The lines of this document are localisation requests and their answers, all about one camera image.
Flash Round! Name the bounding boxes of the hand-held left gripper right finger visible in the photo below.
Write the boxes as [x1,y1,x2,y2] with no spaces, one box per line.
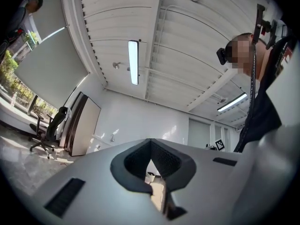
[151,138,243,225]

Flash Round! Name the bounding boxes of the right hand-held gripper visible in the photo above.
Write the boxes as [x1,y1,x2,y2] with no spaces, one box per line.
[204,138,226,152]

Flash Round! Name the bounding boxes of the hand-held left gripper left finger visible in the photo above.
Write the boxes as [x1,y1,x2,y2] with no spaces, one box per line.
[28,138,162,225]

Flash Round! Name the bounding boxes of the ceiling light strip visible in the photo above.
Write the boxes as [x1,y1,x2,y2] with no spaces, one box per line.
[127,39,141,86]
[217,92,248,113]

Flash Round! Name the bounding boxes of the large beige panel board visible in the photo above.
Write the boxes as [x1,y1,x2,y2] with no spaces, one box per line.
[71,96,102,157]

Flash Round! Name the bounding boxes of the black office chair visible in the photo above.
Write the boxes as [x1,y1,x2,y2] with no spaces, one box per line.
[29,106,69,159]

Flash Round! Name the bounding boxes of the dark brown panel board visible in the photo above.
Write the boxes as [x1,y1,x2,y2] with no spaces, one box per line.
[63,91,89,151]

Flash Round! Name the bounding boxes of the person's head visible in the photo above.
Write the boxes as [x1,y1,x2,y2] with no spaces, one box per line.
[224,32,268,81]

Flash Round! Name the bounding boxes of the red black chest box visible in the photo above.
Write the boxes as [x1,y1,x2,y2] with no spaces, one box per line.
[278,46,295,68]

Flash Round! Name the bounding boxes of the grey roller blind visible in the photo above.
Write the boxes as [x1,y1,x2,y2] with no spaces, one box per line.
[31,0,68,41]
[14,26,91,114]

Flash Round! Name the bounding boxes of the large window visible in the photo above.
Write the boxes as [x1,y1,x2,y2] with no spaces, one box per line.
[0,29,60,135]

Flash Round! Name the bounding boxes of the person wearing head camera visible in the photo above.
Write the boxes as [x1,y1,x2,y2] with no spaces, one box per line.
[234,35,297,153]

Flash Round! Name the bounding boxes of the thick black body cable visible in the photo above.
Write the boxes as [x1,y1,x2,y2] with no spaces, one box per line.
[235,40,258,153]

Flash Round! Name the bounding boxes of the black head camera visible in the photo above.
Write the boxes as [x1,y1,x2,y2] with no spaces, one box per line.
[216,46,229,66]

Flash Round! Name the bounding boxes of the black head mount bracket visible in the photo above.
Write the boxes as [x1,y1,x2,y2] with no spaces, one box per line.
[254,3,279,51]

